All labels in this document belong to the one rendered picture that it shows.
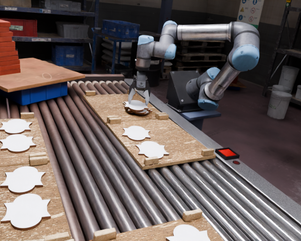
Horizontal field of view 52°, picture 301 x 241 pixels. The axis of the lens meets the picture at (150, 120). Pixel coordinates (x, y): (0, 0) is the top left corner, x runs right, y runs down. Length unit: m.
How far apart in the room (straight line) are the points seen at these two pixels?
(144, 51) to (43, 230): 0.99
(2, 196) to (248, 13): 6.69
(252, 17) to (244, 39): 5.68
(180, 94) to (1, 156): 1.13
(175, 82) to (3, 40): 0.99
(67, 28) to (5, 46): 3.94
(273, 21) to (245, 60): 5.40
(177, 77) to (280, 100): 3.17
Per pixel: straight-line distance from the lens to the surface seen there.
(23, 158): 1.21
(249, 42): 1.50
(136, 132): 1.42
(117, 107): 1.72
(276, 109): 5.06
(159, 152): 1.27
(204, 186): 1.16
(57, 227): 0.90
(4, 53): 1.83
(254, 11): 7.18
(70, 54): 5.85
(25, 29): 5.54
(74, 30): 5.80
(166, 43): 1.58
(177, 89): 1.95
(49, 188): 1.04
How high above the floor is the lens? 1.54
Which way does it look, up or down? 22 degrees down
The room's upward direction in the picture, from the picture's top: 7 degrees clockwise
